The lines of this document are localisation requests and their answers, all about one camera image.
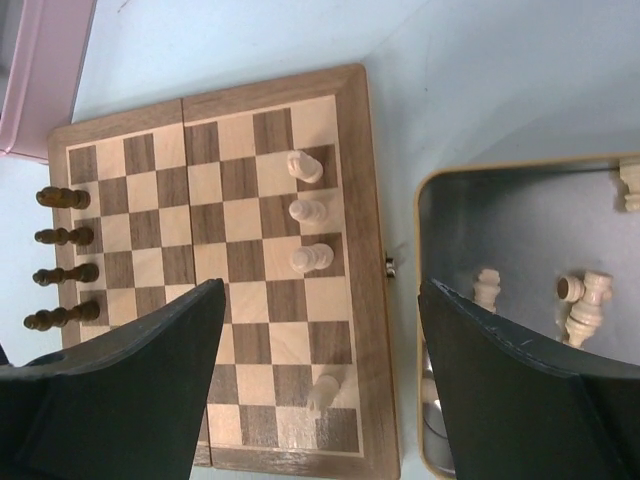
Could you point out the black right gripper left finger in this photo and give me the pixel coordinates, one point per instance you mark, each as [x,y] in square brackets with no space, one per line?
[127,404]

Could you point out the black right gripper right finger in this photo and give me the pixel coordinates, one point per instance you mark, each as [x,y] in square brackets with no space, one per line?
[519,405]

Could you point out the dark chess piece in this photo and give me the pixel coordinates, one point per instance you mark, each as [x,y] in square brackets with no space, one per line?
[84,273]
[44,320]
[55,197]

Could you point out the dark pawn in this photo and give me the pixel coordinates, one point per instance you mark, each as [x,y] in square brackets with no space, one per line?
[81,236]

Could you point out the white king piece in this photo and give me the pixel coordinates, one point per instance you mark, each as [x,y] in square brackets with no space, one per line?
[304,167]

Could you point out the wooden folding chess board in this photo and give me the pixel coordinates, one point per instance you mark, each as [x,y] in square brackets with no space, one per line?
[198,188]

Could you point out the white bishop lying right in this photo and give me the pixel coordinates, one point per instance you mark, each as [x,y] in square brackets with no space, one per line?
[428,391]

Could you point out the white pawn standing right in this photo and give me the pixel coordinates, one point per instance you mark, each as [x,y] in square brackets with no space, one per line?
[486,289]

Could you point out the white rook upright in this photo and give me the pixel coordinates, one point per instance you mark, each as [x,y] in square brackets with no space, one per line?
[586,315]

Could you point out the yellow metal tin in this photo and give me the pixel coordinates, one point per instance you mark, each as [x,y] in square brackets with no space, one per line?
[534,223]

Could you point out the white piece in tin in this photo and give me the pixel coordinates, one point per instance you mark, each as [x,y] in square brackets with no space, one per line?
[629,172]

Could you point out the pink metal tin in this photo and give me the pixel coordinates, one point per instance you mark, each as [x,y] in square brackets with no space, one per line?
[43,47]

